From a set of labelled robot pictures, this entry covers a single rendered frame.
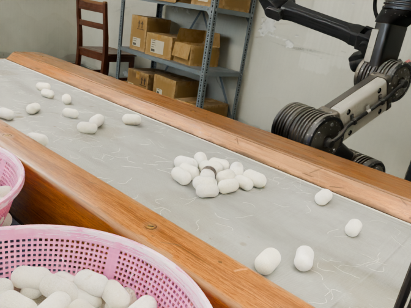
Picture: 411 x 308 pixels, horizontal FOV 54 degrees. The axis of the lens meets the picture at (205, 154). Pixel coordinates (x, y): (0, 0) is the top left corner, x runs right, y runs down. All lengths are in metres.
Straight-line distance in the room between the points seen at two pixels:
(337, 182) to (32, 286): 0.46
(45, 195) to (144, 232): 0.16
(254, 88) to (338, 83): 0.69
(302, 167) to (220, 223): 0.24
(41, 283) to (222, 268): 0.15
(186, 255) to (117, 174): 0.24
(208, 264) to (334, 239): 0.20
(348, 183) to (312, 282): 0.27
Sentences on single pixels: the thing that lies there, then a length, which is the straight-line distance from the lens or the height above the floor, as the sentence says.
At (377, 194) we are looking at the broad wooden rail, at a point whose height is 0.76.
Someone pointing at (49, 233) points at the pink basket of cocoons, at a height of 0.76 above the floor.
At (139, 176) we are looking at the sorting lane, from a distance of 0.58.
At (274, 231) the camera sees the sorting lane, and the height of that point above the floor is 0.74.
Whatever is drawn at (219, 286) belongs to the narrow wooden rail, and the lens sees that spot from 0.35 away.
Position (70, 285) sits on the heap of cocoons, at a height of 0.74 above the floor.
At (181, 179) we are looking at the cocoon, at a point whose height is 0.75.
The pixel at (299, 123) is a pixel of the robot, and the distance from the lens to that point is 0.95.
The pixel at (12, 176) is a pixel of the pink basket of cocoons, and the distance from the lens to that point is 0.54.
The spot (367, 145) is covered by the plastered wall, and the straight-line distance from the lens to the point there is 2.73.
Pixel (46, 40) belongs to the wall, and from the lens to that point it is 5.18.
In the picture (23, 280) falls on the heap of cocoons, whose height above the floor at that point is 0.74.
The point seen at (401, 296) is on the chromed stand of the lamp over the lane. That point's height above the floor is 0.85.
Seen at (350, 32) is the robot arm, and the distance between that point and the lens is 1.53.
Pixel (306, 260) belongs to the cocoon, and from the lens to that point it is 0.43.
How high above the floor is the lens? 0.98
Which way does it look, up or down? 20 degrees down
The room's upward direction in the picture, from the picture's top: 9 degrees clockwise
